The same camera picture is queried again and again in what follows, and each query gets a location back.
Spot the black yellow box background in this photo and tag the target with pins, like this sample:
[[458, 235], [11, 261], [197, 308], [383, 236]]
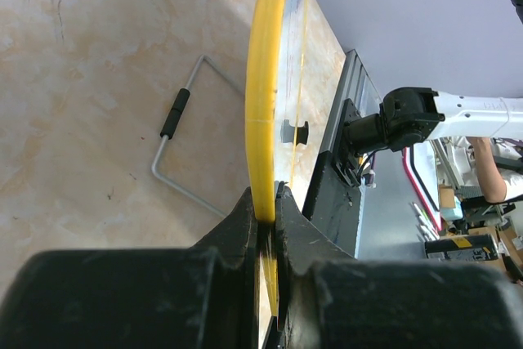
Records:
[[463, 248]]

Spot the yellow framed whiteboard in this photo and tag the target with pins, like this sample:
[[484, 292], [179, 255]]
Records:
[[274, 78]]

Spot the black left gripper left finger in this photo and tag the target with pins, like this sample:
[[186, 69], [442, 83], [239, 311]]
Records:
[[204, 296]]

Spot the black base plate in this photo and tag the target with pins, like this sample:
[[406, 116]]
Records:
[[333, 198]]

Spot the person forearm in background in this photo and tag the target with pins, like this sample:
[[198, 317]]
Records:
[[492, 185]]

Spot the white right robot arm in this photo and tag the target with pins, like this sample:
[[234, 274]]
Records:
[[443, 67]]

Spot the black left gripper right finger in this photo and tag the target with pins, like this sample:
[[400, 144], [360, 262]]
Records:
[[328, 299]]

